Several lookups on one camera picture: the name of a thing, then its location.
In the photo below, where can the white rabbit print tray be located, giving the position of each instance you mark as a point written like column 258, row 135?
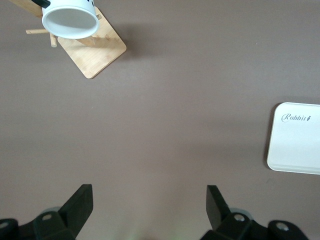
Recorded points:
column 297, row 145

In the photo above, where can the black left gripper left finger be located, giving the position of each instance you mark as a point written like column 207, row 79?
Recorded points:
column 75, row 212

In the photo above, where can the bamboo mug stand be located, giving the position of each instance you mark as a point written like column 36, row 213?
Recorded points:
column 95, row 57

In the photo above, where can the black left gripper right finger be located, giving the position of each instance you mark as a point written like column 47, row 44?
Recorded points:
column 217, row 212

